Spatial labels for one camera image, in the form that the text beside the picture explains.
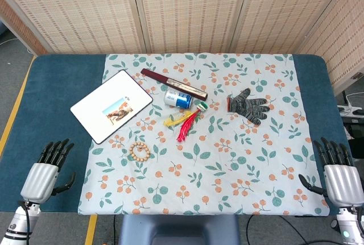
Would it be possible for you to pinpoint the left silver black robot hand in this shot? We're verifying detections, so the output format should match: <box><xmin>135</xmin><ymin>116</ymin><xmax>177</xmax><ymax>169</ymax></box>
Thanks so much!
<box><xmin>19</xmin><ymin>138</ymin><xmax>77</xmax><ymax>204</ymax></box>

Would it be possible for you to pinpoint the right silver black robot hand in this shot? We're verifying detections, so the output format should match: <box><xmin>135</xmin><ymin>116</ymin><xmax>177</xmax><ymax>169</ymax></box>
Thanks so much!
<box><xmin>298</xmin><ymin>136</ymin><xmax>364</xmax><ymax>209</ymax></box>

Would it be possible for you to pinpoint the wooden bead bracelet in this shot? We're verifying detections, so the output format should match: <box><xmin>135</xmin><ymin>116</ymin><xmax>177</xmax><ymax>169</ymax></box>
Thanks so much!
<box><xmin>129</xmin><ymin>142</ymin><xmax>151</xmax><ymax>161</ymax></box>

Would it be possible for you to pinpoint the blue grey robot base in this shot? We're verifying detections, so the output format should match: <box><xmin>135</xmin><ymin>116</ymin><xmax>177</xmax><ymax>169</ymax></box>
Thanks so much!
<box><xmin>118</xmin><ymin>214</ymin><xmax>241</xmax><ymax>245</ymax></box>

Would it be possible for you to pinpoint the black equipment on floor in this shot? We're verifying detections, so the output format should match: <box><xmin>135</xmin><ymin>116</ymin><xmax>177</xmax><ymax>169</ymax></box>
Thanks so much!
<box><xmin>342</xmin><ymin>117</ymin><xmax>364</xmax><ymax>160</ymax></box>

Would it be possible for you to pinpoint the white board with photo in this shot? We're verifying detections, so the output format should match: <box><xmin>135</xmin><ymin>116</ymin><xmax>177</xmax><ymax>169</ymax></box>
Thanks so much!
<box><xmin>70</xmin><ymin>69</ymin><xmax>154</xmax><ymax>145</ymax></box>

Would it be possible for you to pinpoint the grey knit work glove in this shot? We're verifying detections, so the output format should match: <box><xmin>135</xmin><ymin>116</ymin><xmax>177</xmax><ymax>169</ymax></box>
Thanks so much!
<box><xmin>226</xmin><ymin>88</ymin><xmax>271</xmax><ymax>126</ymax></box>

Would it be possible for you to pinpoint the floral patterned tablecloth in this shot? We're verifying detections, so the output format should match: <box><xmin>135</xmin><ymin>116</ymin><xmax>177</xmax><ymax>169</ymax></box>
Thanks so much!
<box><xmin>77</xmin><ymin>53</ymin><xmax>330</xmax><ymax>217</ymax></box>

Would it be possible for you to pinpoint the red yellow feather shuttlecock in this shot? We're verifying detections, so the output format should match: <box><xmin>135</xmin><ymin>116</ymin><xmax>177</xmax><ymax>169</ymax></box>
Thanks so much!
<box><xmin>163</xmin><ymin>100</ymin><xmax>209</xmax><ymax>143</ymax></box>

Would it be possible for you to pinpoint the blue white drink can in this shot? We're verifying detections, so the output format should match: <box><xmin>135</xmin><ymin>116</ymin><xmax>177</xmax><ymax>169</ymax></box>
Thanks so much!
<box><xmin>164</xmin><ymin>88</ymin><xmax>194</xmax><ymax>110</ymax></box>

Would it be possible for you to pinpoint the dark red folded fan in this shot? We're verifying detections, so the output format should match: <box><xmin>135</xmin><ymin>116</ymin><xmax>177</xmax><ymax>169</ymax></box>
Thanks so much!
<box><xmin>140</xmin><ymin>68</ymin><xmax>209</xmax><ymax>100</ymax></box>

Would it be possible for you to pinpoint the woven bamboo folding screen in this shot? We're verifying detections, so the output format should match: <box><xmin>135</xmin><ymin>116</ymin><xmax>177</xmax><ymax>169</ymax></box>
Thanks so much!
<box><xmin>0</xmin><ymin>0</ymin><xmax>364</xmax><ymax>95</ymax></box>

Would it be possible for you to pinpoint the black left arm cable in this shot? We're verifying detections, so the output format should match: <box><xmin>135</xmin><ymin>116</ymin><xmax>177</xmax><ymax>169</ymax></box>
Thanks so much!
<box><xmin>17</xmin><ymin>200</ymin><xmax>32</xmax><ymax>242</ymax></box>

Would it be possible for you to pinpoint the black floor cable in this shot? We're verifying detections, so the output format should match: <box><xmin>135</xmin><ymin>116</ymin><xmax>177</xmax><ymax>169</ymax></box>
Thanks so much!
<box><xmin>246</xmin><ymin>215</ymin><xmax>315</xmax><ymax>245</ymax></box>

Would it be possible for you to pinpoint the white device with cables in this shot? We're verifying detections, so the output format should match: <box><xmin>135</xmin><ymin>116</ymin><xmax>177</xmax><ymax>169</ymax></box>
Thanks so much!
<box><xmin>337</xmin><ymin>91</ymin><xmax>364</xmax><ymax>118</ymax></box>

